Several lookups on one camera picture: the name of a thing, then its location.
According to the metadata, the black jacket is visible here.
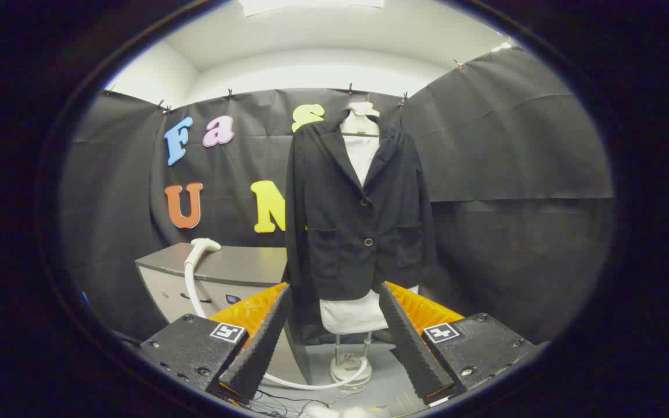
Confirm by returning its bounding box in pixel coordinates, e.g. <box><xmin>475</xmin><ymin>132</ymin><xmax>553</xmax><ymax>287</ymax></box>
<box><xmin>284</xmin><ymin>114</ymin><xmax>437</xmax><ymax>302</ymax></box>

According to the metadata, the thin black floor cable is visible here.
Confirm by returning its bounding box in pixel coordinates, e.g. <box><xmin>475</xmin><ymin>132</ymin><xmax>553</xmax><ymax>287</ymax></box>
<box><xmin>253</xmin><ymin>390</ymin><xmax>335</xmax><ymax>416</ymax></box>

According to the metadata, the white garment steamer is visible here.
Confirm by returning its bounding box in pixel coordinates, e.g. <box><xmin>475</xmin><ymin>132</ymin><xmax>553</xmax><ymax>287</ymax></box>
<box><xmin>184</xmin><ymin>237</ymin><xmax>373</xmax><ymax>391</ymax></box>

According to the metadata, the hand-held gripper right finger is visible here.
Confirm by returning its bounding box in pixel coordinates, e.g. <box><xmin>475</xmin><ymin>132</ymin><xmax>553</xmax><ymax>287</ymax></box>
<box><xmin>376</xmin><ymin>281</ymin><xmax>537</xmax><ymax>406</ymax></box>

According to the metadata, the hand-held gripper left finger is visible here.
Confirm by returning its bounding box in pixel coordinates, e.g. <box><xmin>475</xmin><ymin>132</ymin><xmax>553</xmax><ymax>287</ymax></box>
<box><xmin>139</xmin><ymin>282</ymin><xmax>293</xmax><ymax>402</ymax></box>

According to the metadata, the grey metal cabinet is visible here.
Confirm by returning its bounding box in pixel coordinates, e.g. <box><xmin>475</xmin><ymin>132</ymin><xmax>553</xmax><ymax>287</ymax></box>
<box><xmin>135</xmin><ymin>243</ymin><xmax>312</xmax><ymax>385</ymax></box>

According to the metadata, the white mannequin torso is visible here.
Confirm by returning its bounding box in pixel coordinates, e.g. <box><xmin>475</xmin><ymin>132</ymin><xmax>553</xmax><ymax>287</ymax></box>
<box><xmin>319</xmin><ymin>102</ymin><xmax>419</xmax><ymax>335</ymax></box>

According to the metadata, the long ceiling light panel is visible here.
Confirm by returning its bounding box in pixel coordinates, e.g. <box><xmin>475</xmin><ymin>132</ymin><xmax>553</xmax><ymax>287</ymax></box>
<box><xmin>239</xmin><ymin>0</ymin><xmax>386</xmax><ymax>17</ymax></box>

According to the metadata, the white mannequin stand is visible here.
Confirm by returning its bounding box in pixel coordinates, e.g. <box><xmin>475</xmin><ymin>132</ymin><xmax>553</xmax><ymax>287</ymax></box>
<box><xmin>330</xmin><ymin>332</ymin><xmax>373</xmax><ymax>388</ymax></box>

